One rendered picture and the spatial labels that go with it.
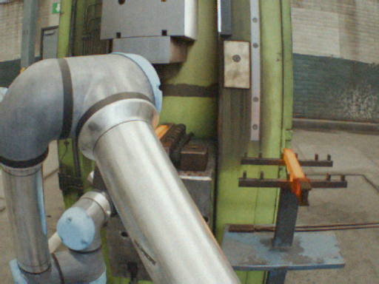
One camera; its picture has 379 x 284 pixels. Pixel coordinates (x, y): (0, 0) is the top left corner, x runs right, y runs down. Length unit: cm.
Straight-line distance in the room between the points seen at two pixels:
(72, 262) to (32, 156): 31
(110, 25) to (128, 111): 86
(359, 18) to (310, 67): 167
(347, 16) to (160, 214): 738
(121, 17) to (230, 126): 56
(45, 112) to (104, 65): 11
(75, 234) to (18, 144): 27
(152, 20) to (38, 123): 85
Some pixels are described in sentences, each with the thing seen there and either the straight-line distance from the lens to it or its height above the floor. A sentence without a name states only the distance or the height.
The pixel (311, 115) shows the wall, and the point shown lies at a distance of 742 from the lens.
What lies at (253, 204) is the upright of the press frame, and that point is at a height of 75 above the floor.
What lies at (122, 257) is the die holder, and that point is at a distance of 142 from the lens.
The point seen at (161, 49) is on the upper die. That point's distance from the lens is 124.
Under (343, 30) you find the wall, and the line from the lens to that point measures 759.
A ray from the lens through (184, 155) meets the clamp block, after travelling 127.
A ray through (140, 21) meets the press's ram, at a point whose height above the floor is 142.
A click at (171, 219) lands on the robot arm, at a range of 39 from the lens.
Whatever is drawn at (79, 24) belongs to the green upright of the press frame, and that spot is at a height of 145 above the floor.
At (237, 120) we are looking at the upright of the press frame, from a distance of 138.
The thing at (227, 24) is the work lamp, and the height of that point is 142.
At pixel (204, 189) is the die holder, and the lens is 124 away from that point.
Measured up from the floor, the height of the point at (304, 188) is 102.
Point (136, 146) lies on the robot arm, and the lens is 44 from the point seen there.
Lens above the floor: 130
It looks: 13 degrees down
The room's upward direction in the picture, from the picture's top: 1 degrees clockwise
